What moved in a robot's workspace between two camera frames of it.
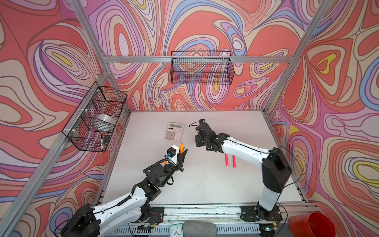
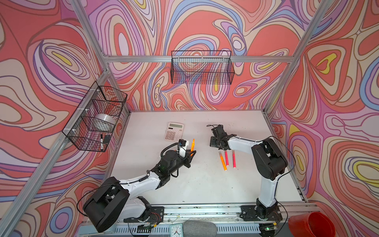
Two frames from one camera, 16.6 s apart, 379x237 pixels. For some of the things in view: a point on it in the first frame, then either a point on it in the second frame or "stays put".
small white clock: x=176 y=230 stays put
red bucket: x=316 y=224 stays put
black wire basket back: x=202 y=67 stays put
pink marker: x=234 y=160 -> x=226 y=158
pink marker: x=226 y=158 -> x=234 y=163
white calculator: x=174 y=132 stays put
